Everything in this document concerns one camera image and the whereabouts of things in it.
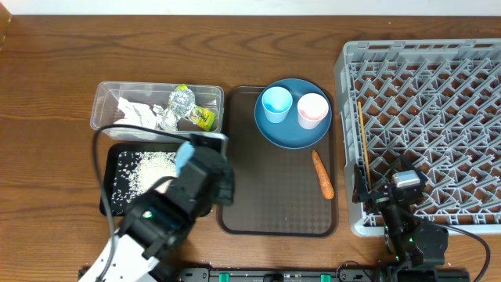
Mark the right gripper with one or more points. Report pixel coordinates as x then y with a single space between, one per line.
361 192

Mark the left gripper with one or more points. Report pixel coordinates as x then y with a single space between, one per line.
228 194

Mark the foil snack wrapper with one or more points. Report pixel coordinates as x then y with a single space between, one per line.
182 104

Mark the white cooked rice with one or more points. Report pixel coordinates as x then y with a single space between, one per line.
135 173

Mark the white napkin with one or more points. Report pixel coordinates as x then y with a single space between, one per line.
138 114

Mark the light blue cup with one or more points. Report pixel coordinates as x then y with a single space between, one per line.
276 102

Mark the light blue bowl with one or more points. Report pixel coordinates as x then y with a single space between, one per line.
183 154

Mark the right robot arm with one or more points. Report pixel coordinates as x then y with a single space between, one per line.
418 246

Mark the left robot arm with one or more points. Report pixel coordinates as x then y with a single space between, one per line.
160 219

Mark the grey dishwasher rack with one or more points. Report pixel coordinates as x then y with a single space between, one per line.
438 103

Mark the orange carrot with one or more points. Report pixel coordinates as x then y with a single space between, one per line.
323 176

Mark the brown serving tray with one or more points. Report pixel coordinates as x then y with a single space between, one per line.
277 190

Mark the clear plastic bin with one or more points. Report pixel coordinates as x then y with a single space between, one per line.
106 112

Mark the wooden chopstick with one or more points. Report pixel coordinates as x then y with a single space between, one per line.
364 143

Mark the black plastic tray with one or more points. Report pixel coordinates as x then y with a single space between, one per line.
111 161

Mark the dark blue plate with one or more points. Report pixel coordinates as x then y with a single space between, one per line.
288 133

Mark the pink cup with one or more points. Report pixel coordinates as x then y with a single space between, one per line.
312 108

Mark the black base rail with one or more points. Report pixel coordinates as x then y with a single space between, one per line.
270 275

